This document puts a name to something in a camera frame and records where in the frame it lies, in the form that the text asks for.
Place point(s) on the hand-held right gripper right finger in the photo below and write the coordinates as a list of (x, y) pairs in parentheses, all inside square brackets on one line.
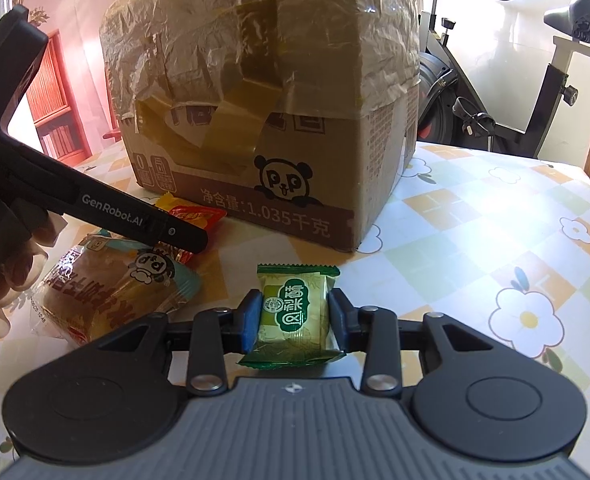
[(337, 320)]

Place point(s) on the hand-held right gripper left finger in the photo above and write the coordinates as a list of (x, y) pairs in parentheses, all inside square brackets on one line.
[(251, 322)]

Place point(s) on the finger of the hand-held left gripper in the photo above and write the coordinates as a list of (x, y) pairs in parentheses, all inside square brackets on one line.
[(140, 215)]

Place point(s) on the green pastry packet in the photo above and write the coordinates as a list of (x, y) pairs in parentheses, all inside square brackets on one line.
[(292, 315)]

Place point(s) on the teal bread packet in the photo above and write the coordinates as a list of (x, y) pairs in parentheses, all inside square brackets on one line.
[(110, 290)]

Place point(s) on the taped cardboard box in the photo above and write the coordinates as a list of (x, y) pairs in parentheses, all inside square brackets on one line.
[(275, 85)]

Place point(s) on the person's left hand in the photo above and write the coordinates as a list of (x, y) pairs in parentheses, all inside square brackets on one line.
[(20, 270)]

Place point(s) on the red and yellow snack packet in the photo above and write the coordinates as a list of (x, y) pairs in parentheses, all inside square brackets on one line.
[(192, 215)]

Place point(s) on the floral tablecloth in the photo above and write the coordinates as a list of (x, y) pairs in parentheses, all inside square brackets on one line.
[(475, 220)]

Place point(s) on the black exercise bike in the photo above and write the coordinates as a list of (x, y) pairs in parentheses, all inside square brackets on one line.
[(445, 85)]

